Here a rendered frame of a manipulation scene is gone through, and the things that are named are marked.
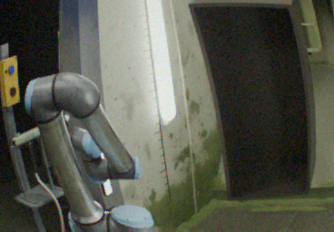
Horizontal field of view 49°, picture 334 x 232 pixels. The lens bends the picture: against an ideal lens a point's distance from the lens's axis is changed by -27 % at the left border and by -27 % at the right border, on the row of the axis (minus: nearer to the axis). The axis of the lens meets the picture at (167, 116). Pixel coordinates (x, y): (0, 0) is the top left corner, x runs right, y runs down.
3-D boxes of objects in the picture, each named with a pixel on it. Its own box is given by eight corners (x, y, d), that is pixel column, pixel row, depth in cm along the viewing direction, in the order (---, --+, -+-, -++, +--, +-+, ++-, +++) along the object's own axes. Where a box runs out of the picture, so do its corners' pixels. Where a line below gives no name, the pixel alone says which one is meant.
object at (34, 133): (24, 178, 194) (14, 136, 189) (20, 177, 196) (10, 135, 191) (76, 153, 233) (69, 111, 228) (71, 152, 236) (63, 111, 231)
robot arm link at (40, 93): (115, 249, 161) (51, 87, 122) (78, 245, 164) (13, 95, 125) (120, 227, 174) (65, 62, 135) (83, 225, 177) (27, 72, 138)
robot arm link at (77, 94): (91, 58, 127) (144, 159, 185) (56, 66, 130) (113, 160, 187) (84, 92, 122) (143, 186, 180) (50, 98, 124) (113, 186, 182)
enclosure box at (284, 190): (244, 170, 293) (207, -6, 246) (315, 164, 266) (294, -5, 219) (227, 200, 265) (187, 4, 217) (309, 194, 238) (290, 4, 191)
